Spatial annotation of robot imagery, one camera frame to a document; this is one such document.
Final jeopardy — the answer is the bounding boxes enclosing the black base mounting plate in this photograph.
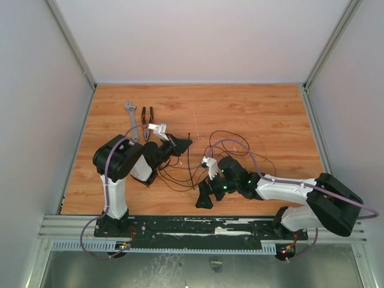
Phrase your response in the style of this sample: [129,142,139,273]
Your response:
[101,215,308,250]

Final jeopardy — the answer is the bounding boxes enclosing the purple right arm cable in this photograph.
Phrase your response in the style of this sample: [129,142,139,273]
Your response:
[205,138,379,264]

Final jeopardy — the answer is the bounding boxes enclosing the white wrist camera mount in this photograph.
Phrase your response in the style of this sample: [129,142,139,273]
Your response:
[201,157,219,180]
[148,123,169,141]

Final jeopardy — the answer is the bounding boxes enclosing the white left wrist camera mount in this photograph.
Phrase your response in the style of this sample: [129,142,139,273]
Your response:
[148,123,169,141]

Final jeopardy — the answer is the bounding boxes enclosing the orange black pliers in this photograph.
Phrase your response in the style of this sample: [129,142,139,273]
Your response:
[141,106,154,142]

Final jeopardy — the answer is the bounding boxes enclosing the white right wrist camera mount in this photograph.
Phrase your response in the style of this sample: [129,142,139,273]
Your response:
[201,157,219,180]

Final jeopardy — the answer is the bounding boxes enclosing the long black wire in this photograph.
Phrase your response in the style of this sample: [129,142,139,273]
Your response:
[155,155,211,193]
[185,130,251,184]

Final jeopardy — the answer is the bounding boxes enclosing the black zip tie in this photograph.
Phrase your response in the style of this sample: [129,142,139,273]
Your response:
[187,132,194,189]

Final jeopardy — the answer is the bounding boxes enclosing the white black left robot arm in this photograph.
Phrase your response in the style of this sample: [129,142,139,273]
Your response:
[92,133,193,237]

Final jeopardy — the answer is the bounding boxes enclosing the aluminium frame rail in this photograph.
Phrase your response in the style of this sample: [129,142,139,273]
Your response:
[300,1,362,173]

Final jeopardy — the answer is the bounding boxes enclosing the grey slotted cable duct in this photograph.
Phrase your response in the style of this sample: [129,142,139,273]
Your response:
[49,239,277,255]

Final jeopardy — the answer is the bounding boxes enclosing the silver adjustable wrench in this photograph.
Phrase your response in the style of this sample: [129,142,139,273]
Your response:
[124,101,139,141]

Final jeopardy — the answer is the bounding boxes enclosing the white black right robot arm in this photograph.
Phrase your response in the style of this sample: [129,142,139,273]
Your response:
[196,156,363,239]

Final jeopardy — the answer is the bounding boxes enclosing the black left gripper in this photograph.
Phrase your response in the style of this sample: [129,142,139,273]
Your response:
[153,133,193,169]

